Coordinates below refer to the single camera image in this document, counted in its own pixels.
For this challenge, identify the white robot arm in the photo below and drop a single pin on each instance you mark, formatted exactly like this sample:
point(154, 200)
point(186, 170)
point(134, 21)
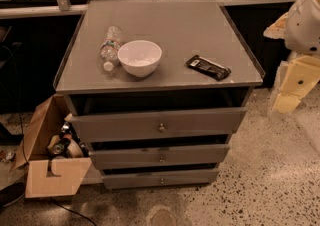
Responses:
point(299, 27)

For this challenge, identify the grey drawer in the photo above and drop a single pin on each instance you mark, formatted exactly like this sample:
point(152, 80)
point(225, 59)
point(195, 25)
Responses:
point(157, 124)
point(156, 179)
point(159, 156)

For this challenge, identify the white bowl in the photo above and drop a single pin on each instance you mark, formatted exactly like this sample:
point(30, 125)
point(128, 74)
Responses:
point(140, 58)

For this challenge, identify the grey top drawer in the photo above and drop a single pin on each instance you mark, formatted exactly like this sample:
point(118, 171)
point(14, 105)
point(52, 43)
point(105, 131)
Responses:
point(157, 124)

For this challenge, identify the black snack packet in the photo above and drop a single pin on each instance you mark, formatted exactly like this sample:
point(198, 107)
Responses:
point(204, 66)

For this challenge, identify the cans in box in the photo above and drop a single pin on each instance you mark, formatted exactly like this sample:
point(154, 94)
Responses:
point(67, 144)

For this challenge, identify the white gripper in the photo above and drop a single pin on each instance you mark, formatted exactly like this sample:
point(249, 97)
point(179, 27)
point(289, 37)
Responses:
point(304, 26)

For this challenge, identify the grey drawer cabinet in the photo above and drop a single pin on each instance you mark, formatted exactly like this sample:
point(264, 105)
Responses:
point(182, 29)

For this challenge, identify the grey bottom drawer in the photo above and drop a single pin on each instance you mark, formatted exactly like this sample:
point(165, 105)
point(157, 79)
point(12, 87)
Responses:
point(156, 179)

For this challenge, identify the grey middle drawer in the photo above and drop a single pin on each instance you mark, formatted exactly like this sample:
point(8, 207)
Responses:
point(159, 156)

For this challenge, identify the clear plastic water bottle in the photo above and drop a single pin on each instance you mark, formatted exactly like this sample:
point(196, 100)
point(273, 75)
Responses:
point(111, 44)

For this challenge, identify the cardboard box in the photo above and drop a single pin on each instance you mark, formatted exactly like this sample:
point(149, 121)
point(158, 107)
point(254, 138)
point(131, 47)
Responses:
point(48, 176)

